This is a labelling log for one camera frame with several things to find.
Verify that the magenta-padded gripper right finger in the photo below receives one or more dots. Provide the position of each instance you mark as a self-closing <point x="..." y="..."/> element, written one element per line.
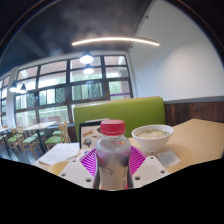
<point x="150" y="170"/>

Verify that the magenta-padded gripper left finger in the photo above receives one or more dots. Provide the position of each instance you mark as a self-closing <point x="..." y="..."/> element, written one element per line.
<point x="75" y="172"/>

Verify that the clear red-capped drink bottle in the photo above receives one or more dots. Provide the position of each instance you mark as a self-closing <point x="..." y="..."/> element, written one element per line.
<point x="112" y="160"/>

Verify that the white paper sheet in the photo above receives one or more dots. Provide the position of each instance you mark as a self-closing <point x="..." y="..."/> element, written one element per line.
<point x="58" y="153"/>

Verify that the white ceramic bowl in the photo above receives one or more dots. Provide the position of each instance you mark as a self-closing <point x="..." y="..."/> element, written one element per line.
<point x="153" y="143"/>

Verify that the group of green-seated wooden chairs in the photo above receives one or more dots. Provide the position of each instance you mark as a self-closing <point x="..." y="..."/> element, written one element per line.
<point x="53" y="140"/>

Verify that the black-framed sticker-covered tablet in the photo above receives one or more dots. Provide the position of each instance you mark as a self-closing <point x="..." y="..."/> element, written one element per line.
<point x="88" y="135"/>

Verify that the light wooden dining table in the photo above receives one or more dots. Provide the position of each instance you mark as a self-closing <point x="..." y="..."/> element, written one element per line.
<point x="38" y="126"/>

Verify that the green upholstered booth bench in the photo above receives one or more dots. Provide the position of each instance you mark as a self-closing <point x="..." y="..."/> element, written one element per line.
<point x="133" y="111"/>

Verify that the group of pendant lamps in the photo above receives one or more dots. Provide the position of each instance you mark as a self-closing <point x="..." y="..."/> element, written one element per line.
<point x="86" y="58"/>

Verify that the long curved ceiling light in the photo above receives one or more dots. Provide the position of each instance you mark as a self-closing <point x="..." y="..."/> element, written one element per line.
<point x="113" y="40"/>

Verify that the large black-framed window wall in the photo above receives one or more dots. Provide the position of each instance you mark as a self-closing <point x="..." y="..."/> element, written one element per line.
<point x="53" y="80"/>

